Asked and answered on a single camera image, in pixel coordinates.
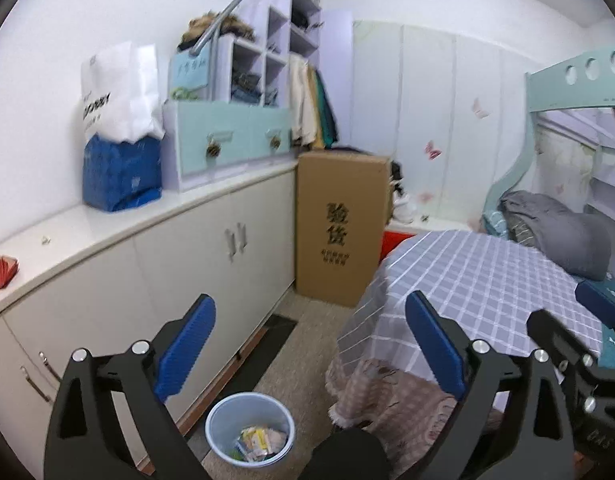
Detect pile of brown clothes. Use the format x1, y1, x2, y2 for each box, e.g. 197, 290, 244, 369
177, 12, 255, 53

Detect cream hanging jacket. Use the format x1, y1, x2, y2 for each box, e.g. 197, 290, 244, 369
288, 54, 315, 146

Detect yellow hanging garment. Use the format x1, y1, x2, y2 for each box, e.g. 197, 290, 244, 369
310, 67, 328, 148

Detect green hanging garment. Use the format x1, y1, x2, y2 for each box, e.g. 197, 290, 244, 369
317, 70, 341, 148

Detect black floor mat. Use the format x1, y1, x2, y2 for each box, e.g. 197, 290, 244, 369
237, 314, 298, 361

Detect lilac shelf unit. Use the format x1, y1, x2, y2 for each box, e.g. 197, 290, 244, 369
214, 0, 355, 151

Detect pink quilted table skirt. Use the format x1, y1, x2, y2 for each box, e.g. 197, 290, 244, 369
325, 355, 503, 476

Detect red snack packet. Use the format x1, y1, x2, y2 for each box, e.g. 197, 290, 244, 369
0, 255, 19, 291

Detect white wardrobe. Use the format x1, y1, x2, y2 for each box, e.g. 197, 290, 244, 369
352, 20, 533, 233

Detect teal bunk bed frame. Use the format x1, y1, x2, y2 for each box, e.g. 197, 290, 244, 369
485, 45, 615, 221

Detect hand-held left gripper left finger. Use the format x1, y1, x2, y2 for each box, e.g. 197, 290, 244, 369
43, 292, 217, 480

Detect person's left leg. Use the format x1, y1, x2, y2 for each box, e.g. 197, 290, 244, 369
304, 430, 391, 480

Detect folded grey blue clothes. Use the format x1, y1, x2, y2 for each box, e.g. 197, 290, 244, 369
230, 72, 262, 103

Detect teal drawer unit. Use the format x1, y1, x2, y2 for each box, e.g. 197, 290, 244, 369
162, 99, 293, 192

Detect blue plastic package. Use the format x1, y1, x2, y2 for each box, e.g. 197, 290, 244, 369
82, 134, 164, 211

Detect red plastic box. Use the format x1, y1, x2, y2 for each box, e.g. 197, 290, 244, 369
382, 232, 404, 262

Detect pale blue paper bag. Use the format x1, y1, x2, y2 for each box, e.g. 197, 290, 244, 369
168, 51, 210, 101

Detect blue plastic waste bin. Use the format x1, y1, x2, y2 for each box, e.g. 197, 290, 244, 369
205, 393, 295, 468

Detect grey duvet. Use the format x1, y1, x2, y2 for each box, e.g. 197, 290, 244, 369
500, 191, 613, 281

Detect white low cabinet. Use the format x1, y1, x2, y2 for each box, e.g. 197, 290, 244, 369
0, 160, 298, 476

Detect grey checked tablecloth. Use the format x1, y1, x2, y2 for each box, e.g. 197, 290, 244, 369
336, 230, 608, 386

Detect curved metal handrail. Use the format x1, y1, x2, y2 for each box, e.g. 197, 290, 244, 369
190, 0, 323, 56

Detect tall cardboard box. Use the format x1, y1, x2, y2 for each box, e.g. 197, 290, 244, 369
294, 150, 393, 308

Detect yellow snack packet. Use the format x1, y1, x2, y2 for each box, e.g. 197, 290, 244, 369
237, 425, 275, 461

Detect white plastic bag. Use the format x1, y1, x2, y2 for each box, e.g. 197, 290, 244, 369
81, 42, 165, 143
392, 192, 415, 223

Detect teal plaid pillow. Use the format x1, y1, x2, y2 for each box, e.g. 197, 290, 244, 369
480, 210, 511, 236

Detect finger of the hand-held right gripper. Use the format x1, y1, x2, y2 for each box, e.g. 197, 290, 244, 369
526, 309, 602, 378
575, 280, 615, 330

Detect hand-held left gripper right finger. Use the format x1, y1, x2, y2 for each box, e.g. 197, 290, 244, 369
405, 290, 573, 480

